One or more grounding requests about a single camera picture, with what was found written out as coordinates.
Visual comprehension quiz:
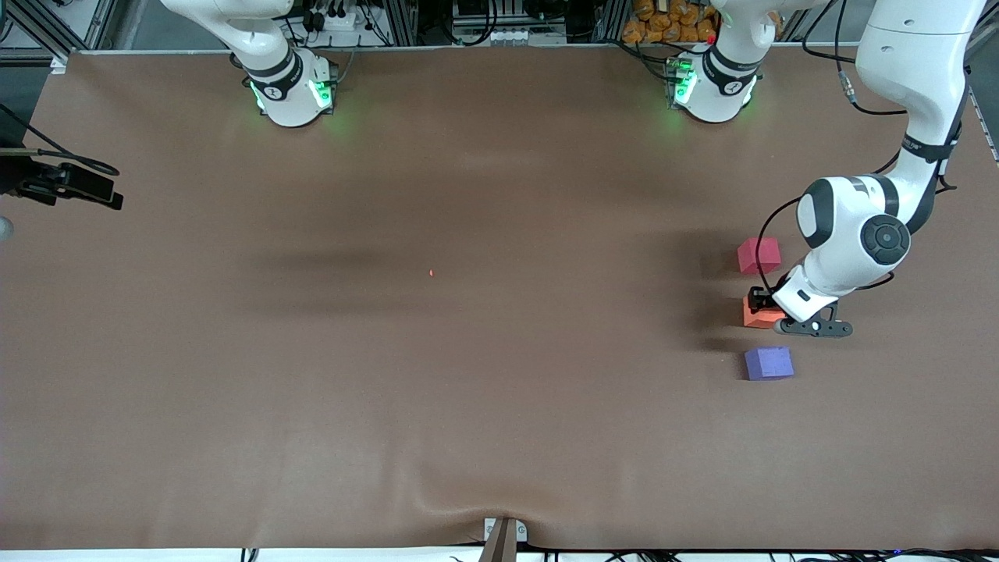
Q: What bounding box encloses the aluminium frame post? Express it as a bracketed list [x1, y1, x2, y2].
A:
[0, 0, 73, 73]
[964, 0, 999, 79]

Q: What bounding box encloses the orange packets pile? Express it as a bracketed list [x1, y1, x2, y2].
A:
[621, 0, 719, 44]

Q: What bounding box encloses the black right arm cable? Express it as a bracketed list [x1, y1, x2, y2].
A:
[0, 103, 120, 177]

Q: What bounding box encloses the purple foam block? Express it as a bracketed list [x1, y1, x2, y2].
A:
[744, 346, 795, 382]

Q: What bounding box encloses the brown table cover sheet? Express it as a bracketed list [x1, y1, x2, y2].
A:
[0, 43, 999, 551]

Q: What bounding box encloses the metal table edge bracket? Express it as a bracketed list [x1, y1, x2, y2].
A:
[478, 517, 529, 562]

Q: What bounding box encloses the red foam block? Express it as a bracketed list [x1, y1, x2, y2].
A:
[738, 237, 781, 275]

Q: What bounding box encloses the white power strip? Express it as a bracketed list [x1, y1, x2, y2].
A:
[311, 0, 362, 34]

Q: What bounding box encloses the orange foam block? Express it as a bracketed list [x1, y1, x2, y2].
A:
[741, 295, 788, 329]

